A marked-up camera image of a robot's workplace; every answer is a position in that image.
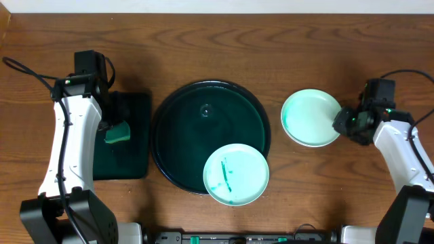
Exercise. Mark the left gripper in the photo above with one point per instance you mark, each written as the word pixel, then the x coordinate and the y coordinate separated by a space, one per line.
pixel 115 113

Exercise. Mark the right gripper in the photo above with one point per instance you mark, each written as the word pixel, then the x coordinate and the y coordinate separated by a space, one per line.
pixel 339 125

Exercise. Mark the green plate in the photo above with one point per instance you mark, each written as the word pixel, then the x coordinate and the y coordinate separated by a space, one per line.
pixel 309 108
pixel 236 174

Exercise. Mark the green sponge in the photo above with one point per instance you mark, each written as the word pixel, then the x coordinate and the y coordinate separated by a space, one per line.
pixel 118 133

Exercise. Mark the white plate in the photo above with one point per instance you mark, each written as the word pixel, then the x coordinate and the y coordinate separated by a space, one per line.
pixel 311 136

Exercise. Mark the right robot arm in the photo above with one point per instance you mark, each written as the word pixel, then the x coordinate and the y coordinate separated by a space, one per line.
pixel 394 134

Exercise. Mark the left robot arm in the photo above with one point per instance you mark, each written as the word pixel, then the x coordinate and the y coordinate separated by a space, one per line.
pixel 67 209

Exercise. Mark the rectangular black tray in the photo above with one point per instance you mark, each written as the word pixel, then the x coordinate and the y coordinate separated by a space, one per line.
pixel 128 159

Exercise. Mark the round black tray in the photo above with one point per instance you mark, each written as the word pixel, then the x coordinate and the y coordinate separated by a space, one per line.
pixel 199 118

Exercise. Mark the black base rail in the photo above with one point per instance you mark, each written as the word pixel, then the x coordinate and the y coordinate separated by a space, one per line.
pixel 305 233

